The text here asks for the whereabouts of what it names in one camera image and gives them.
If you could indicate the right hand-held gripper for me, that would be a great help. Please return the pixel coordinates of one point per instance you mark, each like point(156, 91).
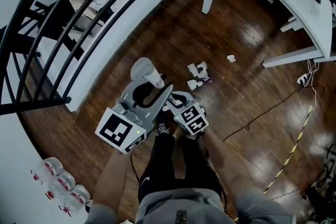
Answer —
point(193, 119)

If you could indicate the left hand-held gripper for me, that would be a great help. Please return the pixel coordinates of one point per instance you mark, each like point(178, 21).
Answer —
point(115, 129)

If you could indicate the purple wrapper trash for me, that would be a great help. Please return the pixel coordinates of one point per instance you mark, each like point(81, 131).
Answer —
point(208, 79)

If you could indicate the small white paper trash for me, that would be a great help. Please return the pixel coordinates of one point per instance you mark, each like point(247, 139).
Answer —
point(231, 58)

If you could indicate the person's right forearm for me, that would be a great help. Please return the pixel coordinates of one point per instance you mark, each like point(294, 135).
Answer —
point(225, 165)

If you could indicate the person's left forearm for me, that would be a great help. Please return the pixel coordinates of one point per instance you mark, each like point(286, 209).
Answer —
point(110, 181)

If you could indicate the person's left black shoe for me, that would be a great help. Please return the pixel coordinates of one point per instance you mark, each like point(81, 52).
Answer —
point(162, 123)

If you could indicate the person's black shoe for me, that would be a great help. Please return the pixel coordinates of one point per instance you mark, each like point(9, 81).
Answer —
point(162, 123)
point(193, 136)

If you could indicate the person's right black shoe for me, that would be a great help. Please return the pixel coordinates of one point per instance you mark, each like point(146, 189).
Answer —
point(193, 136)

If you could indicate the person's black trousers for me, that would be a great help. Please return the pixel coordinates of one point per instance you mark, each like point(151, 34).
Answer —
point(168, 165)

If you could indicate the black metal railing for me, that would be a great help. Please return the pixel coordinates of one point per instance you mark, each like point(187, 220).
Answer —
point(55, 42)

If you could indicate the person's grey shirt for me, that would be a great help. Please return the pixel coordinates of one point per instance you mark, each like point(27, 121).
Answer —
point(183, 207)

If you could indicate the yellow and black striped tape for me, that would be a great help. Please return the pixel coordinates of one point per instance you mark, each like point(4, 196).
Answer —
point(291, 149)

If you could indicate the white power strip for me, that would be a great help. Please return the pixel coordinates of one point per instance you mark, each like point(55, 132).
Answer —
point(302, 79)

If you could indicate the red label water bottle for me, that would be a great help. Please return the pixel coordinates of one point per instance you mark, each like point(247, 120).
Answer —
point(50, 168)
point(63, 183)
point(77, 198)

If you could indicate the white table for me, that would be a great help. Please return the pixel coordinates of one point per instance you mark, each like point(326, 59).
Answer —
point(296, 0)

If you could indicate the black equipment frame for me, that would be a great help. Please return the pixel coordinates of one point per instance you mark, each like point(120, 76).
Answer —
point(323, 186)

